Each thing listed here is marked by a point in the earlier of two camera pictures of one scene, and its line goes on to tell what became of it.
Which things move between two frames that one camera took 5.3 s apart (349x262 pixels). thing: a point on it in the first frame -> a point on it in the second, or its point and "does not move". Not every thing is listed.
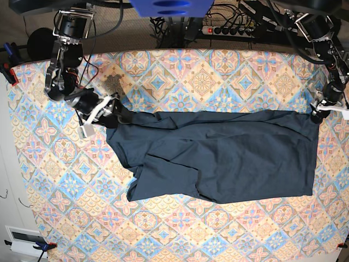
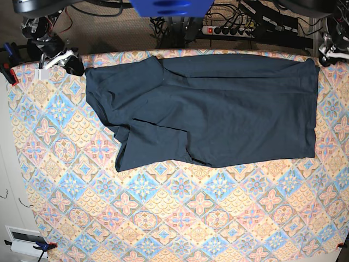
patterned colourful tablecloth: [74, 188] does not move
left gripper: [86, 101] -> [50, 47]
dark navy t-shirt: [217, 156] -> [208, 108]
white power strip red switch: [229, 31] does not move
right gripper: [333, 95] -> [326, 61]
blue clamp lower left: [44, 247] does not move
